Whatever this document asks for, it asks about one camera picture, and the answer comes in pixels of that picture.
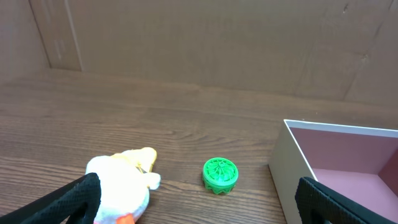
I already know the green round plastic toy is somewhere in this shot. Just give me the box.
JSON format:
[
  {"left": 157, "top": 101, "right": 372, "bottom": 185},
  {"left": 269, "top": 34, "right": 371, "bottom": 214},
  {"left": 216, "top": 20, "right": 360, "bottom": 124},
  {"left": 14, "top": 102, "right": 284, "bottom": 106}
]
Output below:
[{"left": 202, "top": 157, "right": 239, "bottom": 195}]

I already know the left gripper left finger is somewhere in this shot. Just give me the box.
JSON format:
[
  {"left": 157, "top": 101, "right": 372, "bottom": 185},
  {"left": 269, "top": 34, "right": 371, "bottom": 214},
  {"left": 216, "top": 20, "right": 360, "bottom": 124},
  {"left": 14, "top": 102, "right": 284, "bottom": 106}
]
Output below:
[{"left": 1, "top": 173, "right": 101, "bottom": 224}]

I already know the white box with pink interior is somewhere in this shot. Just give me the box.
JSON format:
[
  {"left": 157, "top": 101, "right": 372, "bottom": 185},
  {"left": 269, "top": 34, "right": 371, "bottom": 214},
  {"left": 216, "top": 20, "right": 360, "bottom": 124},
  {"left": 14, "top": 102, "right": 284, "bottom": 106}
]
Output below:
[{"left": 269, "top": 119, "right": 397, "bottom": 223}]

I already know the white plush duck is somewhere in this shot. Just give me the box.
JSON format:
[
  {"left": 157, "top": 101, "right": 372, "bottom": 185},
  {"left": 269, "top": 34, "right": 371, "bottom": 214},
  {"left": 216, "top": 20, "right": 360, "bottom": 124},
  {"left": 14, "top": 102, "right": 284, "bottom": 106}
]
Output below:
[{"left": 86, "top": 147, "right": 161, "bottom": 224}]

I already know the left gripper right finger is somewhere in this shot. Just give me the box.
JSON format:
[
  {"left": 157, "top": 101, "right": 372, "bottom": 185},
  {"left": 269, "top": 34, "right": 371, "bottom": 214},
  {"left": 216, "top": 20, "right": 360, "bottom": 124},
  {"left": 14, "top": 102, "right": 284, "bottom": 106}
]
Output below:
[{"left": 295, "top": 177, "right": 395, "bottom": 224}]

